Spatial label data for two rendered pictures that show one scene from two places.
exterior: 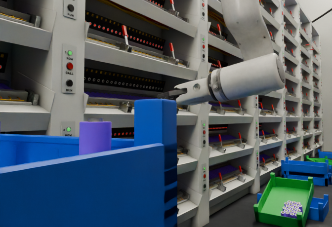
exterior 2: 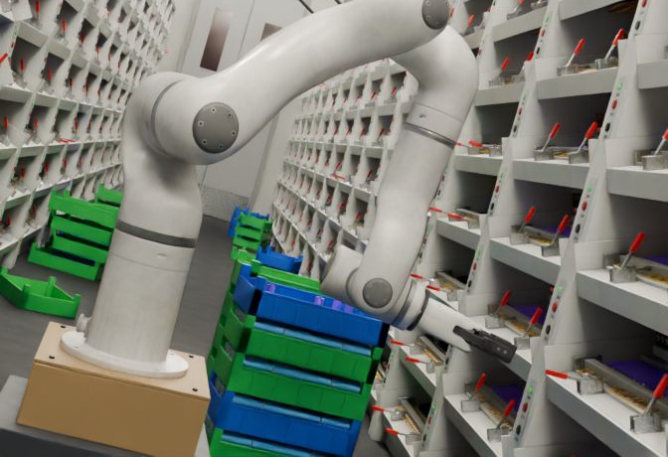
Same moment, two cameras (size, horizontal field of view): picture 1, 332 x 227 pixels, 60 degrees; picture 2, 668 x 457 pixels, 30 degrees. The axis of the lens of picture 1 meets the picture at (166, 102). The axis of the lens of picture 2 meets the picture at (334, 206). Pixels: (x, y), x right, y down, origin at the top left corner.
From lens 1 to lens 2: 2.68 m
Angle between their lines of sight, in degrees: 138
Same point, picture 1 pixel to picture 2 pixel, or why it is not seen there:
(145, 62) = (623, 300)
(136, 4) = (648, 185)
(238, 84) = not seen: hidden behind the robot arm
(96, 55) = (584, 290)
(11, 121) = (521, 366)
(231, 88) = not seen: hidden behind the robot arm
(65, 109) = (538, 364)
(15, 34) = (549, 273)
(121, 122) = (570, 407)
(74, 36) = (571, 266)
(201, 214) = not seen: outside the picture
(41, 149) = (307, 307)
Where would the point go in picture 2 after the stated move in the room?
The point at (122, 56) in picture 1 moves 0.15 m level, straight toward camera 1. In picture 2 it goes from (601, 290) to (527, 267)
